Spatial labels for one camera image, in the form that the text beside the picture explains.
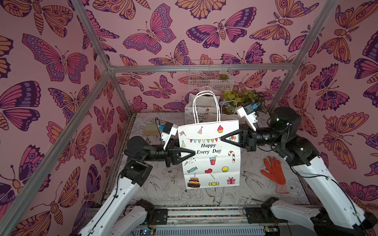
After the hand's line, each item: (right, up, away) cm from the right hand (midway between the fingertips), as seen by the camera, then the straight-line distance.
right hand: (224, 138), depth 49 cm
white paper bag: (-5, +15, +41) cm, 44 cm away
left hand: (-10, -6, +3) cm, 12 cm away
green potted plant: (+24, +23, +52) cm, 62 cm away
